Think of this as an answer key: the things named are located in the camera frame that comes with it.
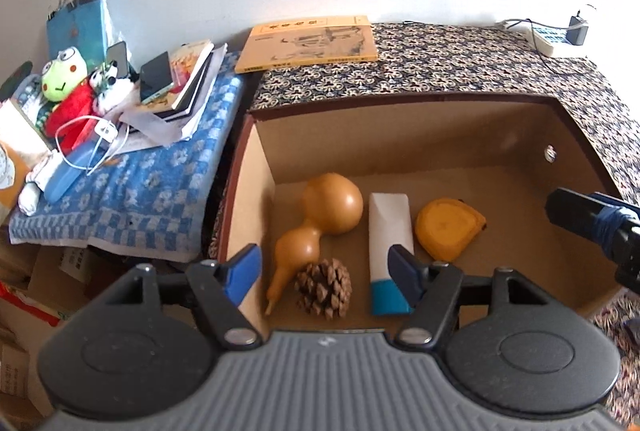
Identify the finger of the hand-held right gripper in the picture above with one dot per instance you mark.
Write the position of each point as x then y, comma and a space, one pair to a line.
570, 211

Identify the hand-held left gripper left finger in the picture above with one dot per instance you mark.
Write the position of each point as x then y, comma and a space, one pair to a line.
242, 271

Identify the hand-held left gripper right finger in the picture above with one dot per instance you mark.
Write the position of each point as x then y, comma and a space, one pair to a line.
404, 271

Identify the white tube with blue cap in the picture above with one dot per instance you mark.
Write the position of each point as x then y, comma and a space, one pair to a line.
390, 221

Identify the orange tape measure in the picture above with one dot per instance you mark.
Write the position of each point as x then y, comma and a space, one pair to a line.
447, 228

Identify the brown pine cone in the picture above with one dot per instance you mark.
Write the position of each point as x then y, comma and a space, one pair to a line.
324, 288

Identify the brown gourd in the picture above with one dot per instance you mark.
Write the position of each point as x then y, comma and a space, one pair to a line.
332, 201

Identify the brown cardboard box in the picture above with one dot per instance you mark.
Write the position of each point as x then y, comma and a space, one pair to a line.
475, 151

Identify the blue checkered cloth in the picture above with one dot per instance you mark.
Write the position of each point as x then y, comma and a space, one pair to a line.
145, 191

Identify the loose white papers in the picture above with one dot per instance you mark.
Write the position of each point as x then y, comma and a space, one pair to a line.
170, 123

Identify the white power strip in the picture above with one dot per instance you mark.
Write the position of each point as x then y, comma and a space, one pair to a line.
550, 38

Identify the black power adapter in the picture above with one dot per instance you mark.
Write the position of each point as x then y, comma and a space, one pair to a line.
579, 31

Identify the dark notebooks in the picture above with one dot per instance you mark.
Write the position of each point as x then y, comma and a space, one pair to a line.
192, 96

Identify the labelled cardboard box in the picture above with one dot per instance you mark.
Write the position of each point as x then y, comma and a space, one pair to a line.
60, 271

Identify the white charger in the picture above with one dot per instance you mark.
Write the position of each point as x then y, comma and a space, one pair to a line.
102, 128

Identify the stack of books with phone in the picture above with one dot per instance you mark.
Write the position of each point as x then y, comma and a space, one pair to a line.
187, 66

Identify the grey phone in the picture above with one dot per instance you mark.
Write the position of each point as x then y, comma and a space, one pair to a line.
156, 76

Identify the white rolled sock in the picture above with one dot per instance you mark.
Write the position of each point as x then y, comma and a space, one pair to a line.
31, 198

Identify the panda plush toy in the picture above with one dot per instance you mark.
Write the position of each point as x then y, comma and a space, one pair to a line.
112, 83

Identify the yellow book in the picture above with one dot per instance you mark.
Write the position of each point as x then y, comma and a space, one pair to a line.
307, 43

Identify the black phone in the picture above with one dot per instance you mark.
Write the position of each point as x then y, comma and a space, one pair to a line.
117, 56

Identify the orange and white paper bag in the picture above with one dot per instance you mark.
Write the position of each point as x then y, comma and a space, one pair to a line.
10, 166

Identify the green frog plush toy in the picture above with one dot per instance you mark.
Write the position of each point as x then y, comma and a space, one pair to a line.
62, 78

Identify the blue folder with clips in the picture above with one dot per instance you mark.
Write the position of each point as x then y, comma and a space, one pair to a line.
77, 23

